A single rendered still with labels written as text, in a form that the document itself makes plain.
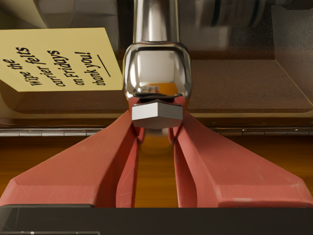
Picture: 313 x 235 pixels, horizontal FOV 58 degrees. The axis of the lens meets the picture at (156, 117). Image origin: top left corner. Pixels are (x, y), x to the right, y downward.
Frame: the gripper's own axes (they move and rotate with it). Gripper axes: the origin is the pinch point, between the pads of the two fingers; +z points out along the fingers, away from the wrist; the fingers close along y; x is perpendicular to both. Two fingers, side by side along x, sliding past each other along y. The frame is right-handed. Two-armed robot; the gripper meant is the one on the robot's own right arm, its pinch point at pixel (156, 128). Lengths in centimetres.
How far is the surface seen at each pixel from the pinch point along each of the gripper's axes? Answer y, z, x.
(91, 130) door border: 7.3, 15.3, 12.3
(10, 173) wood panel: 18.4, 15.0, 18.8
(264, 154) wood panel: -14.6, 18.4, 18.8
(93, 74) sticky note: 3.8, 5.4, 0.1
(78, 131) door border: 9.0, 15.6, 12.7
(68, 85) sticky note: 5.8, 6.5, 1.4
